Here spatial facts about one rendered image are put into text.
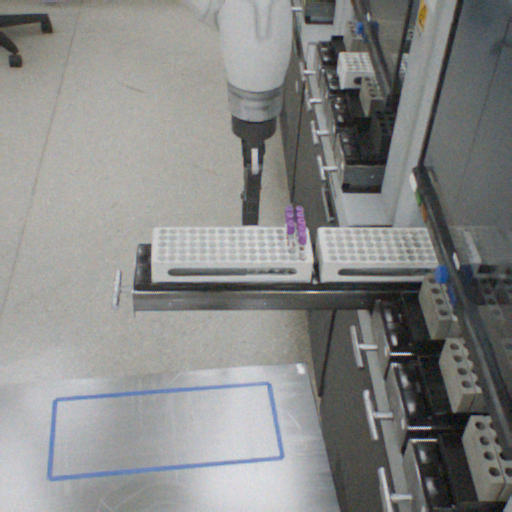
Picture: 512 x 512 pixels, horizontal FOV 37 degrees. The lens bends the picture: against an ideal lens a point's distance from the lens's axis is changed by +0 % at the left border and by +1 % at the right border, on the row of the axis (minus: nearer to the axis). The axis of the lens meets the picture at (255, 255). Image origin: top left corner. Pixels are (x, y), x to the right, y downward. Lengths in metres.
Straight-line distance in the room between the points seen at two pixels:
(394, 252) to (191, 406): 0.49
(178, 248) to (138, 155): 1.76
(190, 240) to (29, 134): 1.96
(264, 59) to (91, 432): 0.62
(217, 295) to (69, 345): 1.07
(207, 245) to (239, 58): 0.41
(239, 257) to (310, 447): 0.40
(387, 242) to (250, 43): 0.52
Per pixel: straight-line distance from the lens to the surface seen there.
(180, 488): 1.16
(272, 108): 1.22
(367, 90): 1.91
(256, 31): 1.14
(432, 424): 1.29
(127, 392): 1.26
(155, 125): 3.34
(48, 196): 2.99
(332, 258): 1.44
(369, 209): 1.76
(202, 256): 1.41
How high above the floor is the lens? 1.82
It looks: 42 degrees down
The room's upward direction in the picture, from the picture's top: 4 degrees clockwise
